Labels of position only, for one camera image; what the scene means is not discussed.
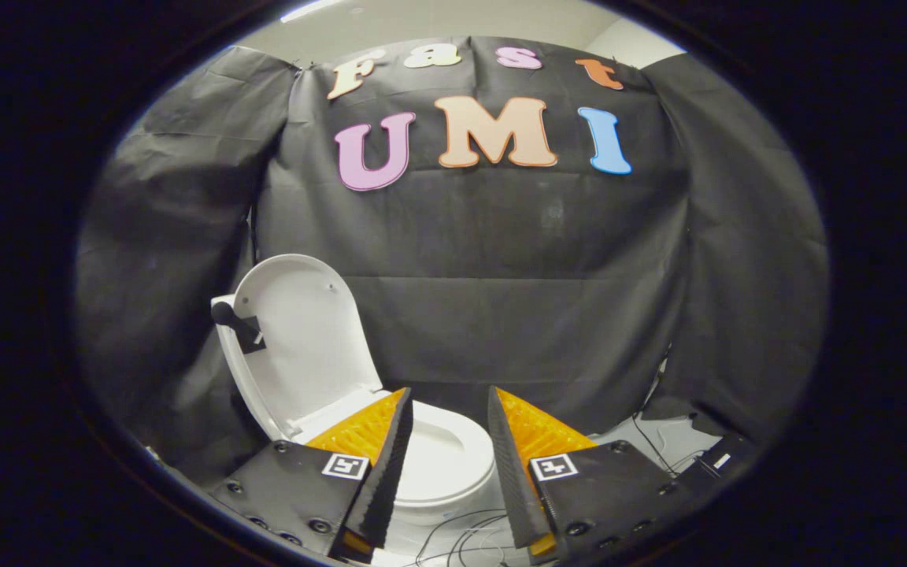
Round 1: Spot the black knob fixture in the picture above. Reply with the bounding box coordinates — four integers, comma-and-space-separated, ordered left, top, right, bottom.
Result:
211, 301, 267, 354

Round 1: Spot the white toilet lid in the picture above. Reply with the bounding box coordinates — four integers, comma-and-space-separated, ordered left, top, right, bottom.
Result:
231, 254, 385, 440

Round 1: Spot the white toilet seat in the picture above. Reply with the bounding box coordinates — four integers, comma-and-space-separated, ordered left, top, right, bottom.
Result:
393, 400, 497, 506

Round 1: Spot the black device box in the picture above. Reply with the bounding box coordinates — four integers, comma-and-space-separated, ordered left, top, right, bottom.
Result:
690, 432, 759, 478

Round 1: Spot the black backdrop cloth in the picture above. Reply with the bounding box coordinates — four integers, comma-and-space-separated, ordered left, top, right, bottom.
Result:
76, 35, 829, 485

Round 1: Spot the tangle of thin cables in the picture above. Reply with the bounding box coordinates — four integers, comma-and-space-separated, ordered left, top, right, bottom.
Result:
414, 411, 710, 567

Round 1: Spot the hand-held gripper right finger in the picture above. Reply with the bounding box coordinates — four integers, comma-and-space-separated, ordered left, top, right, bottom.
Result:
487, 385, 694, 561

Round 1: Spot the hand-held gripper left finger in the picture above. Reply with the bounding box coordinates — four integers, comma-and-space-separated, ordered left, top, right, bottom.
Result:
209, 386, 415, 561

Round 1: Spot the white ceramic toilet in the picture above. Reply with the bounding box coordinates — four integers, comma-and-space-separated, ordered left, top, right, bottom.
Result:
212, 295, 497, 528

